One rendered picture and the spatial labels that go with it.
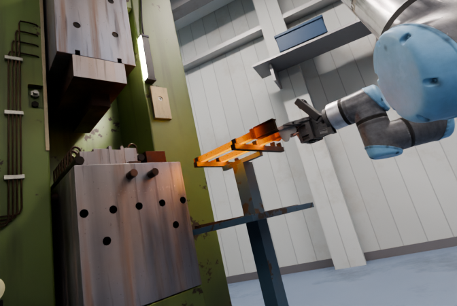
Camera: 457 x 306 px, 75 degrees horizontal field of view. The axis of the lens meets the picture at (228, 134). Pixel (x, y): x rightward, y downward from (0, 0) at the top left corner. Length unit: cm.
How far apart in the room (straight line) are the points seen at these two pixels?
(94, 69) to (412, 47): 108
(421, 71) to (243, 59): 387
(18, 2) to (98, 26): 32
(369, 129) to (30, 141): 112
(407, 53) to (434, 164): 321
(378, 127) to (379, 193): 266
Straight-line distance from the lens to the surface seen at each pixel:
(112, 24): 145
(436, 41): 47
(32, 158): 123
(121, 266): 102
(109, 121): 174
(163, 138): 142
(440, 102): 47
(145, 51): 158
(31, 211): 118
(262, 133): 101
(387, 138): 94
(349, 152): 361
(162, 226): 108
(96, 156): 112
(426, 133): 98
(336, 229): 340
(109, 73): 129
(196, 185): 143
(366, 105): 96
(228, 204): 392
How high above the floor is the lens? 63
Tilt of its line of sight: 17 degrees up
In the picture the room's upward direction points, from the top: 13 degrees counter-clockwise
